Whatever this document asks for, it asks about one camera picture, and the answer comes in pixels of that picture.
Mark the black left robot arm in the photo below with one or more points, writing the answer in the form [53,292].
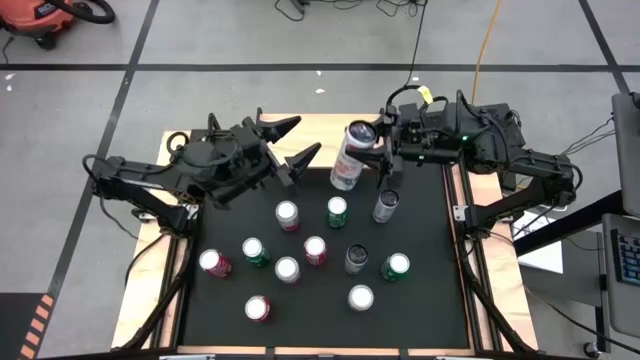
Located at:
[135,172]

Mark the grey desk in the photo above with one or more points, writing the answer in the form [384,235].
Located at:
[620,310]

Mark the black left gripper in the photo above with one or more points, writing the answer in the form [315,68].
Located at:
[257,150]

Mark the black caster wheel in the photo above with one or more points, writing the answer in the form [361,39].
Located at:
[591,350]

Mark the white Celsius can black lid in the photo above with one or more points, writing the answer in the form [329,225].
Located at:
[356,260]
[386,207]
[346,175]

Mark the green Sprite can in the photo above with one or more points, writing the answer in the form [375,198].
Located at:
[337,207]
[253,248]
[398,263]

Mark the red Coca-Cola can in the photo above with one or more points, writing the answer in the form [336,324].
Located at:
[212,260]
[257,307]
[315,247]

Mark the computer monitor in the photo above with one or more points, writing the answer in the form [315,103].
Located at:
[627,150]

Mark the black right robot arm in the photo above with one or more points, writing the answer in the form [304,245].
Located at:
[545,167]

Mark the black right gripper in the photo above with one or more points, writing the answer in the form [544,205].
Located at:
[425,140]

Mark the dark keyboard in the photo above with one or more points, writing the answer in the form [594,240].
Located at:
[627,257]

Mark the black support beam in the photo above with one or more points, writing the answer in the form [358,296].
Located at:
[565,226]

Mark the white and red Spindrift can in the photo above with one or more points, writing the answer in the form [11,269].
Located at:
[360,297]
[287,268]
[287,212]

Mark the orange shop vacuum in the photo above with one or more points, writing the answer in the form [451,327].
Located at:
[35,15]

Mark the white paper sheet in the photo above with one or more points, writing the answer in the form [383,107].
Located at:
[545,257]

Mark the wooden shelf with black legs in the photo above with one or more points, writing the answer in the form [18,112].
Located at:
[320,130]

